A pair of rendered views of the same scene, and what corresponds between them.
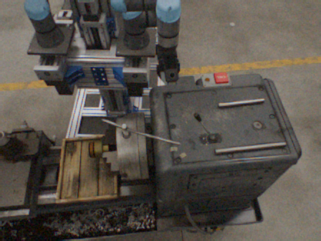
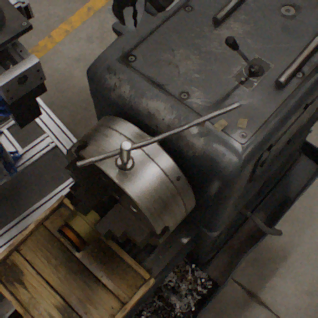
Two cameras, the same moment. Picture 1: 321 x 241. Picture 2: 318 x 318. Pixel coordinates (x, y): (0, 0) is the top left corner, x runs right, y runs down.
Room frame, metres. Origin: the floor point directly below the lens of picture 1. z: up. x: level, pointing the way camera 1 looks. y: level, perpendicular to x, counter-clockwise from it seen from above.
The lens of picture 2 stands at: (0.20, 0.38, 2.06)
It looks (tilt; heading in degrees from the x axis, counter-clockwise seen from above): 62 degrees down; 327
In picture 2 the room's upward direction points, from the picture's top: 10 degrees counter-clockwise
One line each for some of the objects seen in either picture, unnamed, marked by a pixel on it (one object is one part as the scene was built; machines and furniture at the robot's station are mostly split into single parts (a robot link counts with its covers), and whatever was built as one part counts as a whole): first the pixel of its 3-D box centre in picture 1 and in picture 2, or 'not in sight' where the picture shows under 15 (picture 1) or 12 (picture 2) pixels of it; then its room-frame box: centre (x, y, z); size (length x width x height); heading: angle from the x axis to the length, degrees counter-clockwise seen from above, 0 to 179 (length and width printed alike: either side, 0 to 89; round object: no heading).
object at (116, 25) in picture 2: (185, 84); (134, 26); (0.82, -0.12, 1.24); 0.09 x 0.08 x 0.03; 95
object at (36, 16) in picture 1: (39, 13); not in sight; (1.24, 0.63, 1.33); 0.13 x 0.12 x 0.14; 19
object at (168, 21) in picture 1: (168, 16); not in sight; (0.74, -0.03, 1.68); 0.09 x 0.08 x 0.11; 3
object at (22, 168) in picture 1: (16, 166); not in sight; (0.55, 0.74, 0.95); 0.43 x 0.17 x 0.05; 5
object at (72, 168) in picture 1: (89, 166); (68, 276); (0.56, 0.39, 0.89); 0.36 x 0.30 x 0.04; 5
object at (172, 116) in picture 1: (213, 137); (222, 83); (0.63, -0.26, 1.06); 0.59 x 0.48 x 0.39; 95
